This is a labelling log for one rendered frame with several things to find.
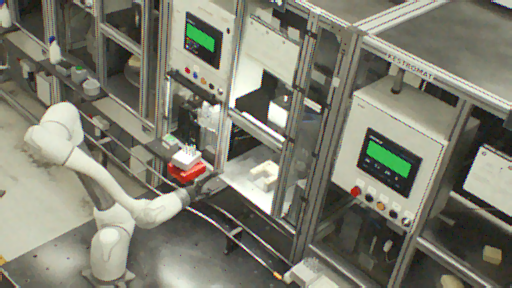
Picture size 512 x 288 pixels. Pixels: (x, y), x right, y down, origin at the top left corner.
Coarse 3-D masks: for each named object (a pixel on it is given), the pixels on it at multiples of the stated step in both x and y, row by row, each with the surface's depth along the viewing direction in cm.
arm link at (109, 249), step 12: (108, 228) 294; (120, 228) 302; (96, 240) 290; (108, 240) 289; (120, 240) 291; (96, 252) 290; (108, 252) 289; (120, 252) 292; (96, 264) 293; (108, 264) 291; (120, 264) 295; (96, 276) 298; (108, 276) 296; (120, 276) 301
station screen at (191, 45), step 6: (186, 18) 308; (186, 24) 309; (192, 24) 306; (186, 30) 311; (198, 30) 304; (204, 30) 302; (186, 36) 313; (210, 36) 300; (186, 42) 314; (192, 42) 311; (192, 48) 313; (198, 48) 309; (204, 48) 306; (198, 54) 311; (204, 54) 308; (210, 54) 305; (210, 60) 306
